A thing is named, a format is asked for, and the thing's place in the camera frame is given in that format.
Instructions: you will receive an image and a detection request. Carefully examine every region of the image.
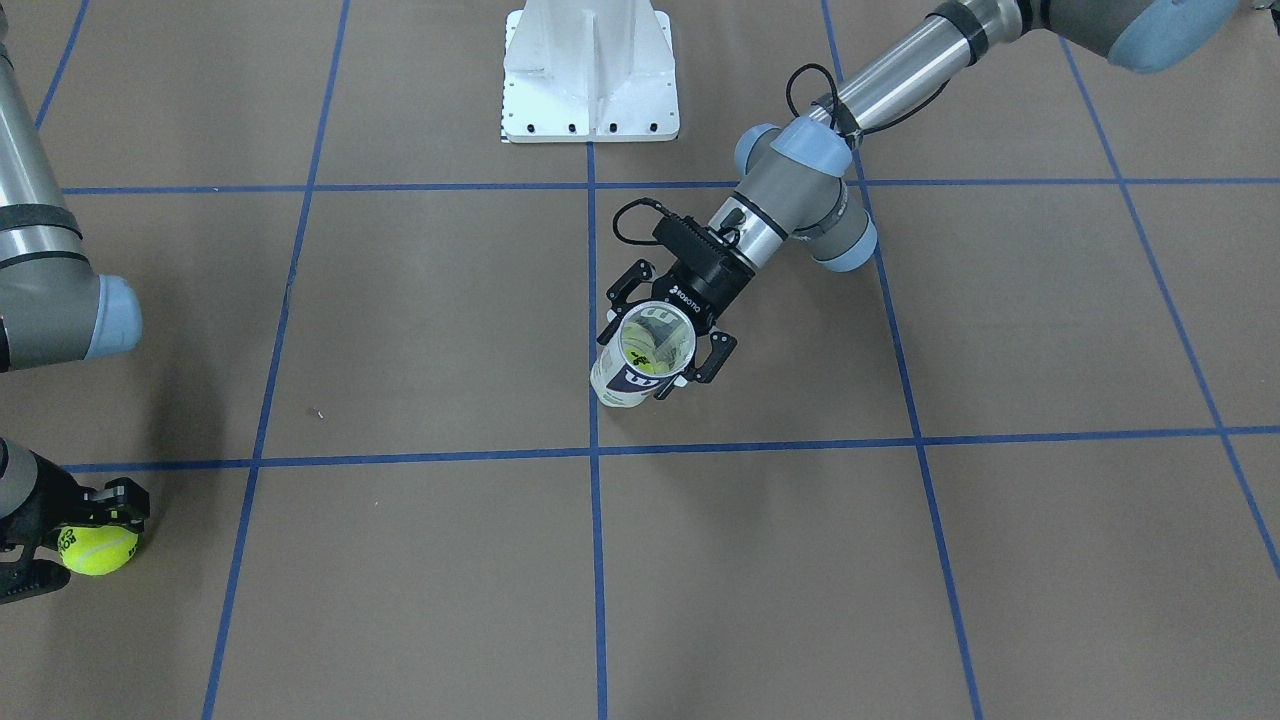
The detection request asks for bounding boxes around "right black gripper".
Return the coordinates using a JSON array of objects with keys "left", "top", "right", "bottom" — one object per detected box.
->
[{"left": 1, "top": 450, "right": 151, "bottom": 605}]

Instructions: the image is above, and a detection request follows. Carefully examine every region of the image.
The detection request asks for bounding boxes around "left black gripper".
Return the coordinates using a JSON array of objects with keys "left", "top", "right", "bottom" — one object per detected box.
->
[{"left": 596, "top": 259, "right": 753, "bottom": 401}]

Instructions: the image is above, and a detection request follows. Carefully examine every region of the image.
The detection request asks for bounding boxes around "yellow tennis ball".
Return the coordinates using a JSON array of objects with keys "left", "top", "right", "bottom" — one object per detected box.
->
[
  {"left": 56, "top": 527, "right": 140, "bottom": 577},
  {"left": 621, "top": 324, "right": 669, "bottom": 375}
]

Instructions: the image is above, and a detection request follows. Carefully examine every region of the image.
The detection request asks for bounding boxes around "clear tennis ball can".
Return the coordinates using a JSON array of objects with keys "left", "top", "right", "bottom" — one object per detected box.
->
[{"left": 590, "top": 300, "right": 698, "bottom": 407}]

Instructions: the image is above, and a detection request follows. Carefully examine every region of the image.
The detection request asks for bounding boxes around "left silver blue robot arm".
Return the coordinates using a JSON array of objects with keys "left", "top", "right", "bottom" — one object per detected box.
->
[{"left": 590, "top": 1, "right": 1236, "bottom": 407}]

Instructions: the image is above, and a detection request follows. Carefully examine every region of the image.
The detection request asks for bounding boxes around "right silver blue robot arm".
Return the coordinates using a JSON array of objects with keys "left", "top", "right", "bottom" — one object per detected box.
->
[{"left": 1, "top": 59, "right": 150, "bottom": 603}]

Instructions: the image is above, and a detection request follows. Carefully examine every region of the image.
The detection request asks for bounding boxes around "brown paper table cover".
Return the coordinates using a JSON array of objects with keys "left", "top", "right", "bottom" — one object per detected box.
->
[{"left": 3, "top": 1, "right": 1277, "bottom": 719}]

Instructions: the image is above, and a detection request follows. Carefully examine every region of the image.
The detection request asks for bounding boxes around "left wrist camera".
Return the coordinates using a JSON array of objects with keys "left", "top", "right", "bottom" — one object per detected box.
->
[{"left": 652, "top": 217, "right": 733, "bottom": 266}]

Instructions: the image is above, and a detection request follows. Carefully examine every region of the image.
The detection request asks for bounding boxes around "white camera mast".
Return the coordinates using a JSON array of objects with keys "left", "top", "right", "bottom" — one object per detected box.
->
[{"left": 500, "top": 1, "right": 681, "bottom": 143}]

